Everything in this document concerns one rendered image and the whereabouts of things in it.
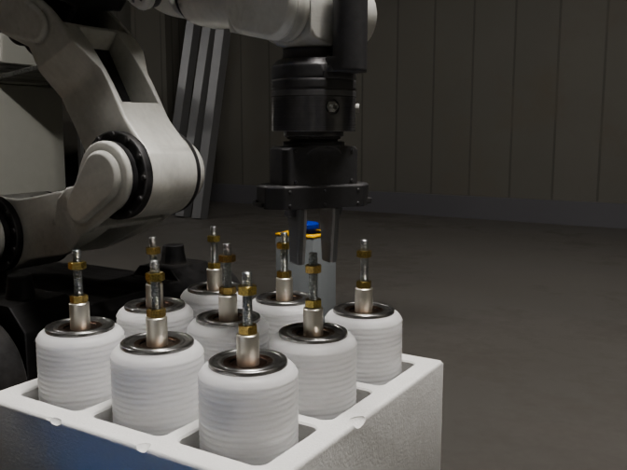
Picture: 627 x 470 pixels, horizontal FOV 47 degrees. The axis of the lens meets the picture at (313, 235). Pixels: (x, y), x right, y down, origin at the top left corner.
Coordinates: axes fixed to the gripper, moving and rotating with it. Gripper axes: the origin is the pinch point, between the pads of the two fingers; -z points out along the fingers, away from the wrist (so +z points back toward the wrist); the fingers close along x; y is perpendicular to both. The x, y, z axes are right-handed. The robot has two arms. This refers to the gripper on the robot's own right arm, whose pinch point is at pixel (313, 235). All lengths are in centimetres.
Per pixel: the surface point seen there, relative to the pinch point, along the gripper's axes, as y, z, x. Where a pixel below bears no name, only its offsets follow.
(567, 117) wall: -205, 18, -236
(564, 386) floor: -27, -36, -64
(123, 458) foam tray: 3.0, -19.8, 21.3
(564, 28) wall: -208, 61, -234
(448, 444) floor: -15.8, -36.1, -30.0
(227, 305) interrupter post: -8.9, -9.0, 6.9
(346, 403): 4.3, -17.7, -1.9
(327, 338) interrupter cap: 3.5, -10.6, -0.1
